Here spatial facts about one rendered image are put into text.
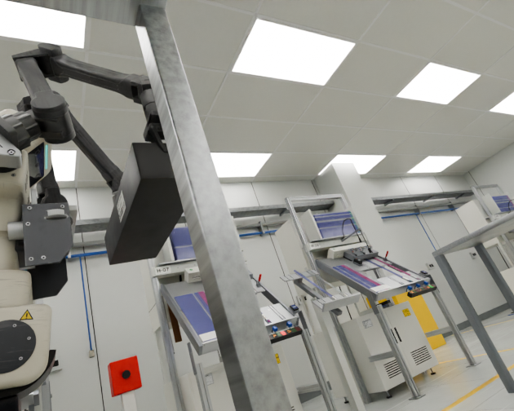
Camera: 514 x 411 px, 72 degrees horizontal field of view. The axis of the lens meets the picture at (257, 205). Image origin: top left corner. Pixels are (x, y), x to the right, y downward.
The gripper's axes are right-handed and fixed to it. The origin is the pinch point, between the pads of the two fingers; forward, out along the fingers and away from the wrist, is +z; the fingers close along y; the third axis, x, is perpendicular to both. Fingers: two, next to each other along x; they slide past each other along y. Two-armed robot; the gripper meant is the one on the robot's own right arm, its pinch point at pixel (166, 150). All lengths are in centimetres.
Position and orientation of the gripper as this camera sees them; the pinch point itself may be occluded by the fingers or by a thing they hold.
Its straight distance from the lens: 98.1
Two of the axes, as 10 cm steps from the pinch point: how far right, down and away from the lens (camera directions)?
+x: -8.3, 0.7, -5.5
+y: -4.5, 5.0, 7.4
